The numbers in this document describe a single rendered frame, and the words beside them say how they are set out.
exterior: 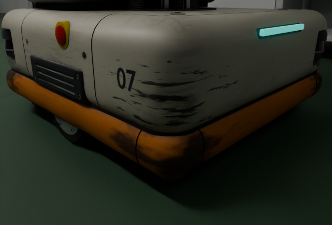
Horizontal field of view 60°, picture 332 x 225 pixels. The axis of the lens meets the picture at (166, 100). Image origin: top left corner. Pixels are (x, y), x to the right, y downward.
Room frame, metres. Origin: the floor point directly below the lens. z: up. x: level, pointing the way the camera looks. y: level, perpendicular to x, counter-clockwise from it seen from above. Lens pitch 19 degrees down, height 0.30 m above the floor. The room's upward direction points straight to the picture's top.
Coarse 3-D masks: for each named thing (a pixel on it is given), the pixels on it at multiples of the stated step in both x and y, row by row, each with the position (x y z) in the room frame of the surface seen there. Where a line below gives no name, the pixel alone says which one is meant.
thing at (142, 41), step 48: (48, 48) 0.59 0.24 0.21; (96, 48) 0.46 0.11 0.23; (144, 48) 0.38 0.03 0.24; (192, 48) 0.37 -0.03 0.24; (240, 48) 0.45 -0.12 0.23; (288, 48) 0.59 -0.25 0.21; (48, 96) 0.60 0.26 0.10; (96, 96) 0.47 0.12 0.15; (144, 96) 0.38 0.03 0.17; (192, 96) 0.37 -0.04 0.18; (240, 96) 0.47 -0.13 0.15; (288, 96) 0.61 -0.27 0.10; (144, 144) 0.38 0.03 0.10; (192, 144) 0.37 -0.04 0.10
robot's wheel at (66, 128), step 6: (54, 120) 0.62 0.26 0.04; (60, 120) 0.60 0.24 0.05; (60, 126) 0.60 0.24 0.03; (66, 126) 0.58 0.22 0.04; (72, 126) 0.56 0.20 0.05; (60, 132) 0.61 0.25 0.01; (66, 132) 0.58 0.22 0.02; (72, 132) 0.56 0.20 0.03; (78, 132) 0.54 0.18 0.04; (84, 132) 0.53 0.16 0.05; (66, 138) 0.59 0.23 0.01; (72, 138) 0.57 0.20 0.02; (78, 138) 0.55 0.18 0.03; (84, 138) 0.54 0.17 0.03; (90, 138) 0.56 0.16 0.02
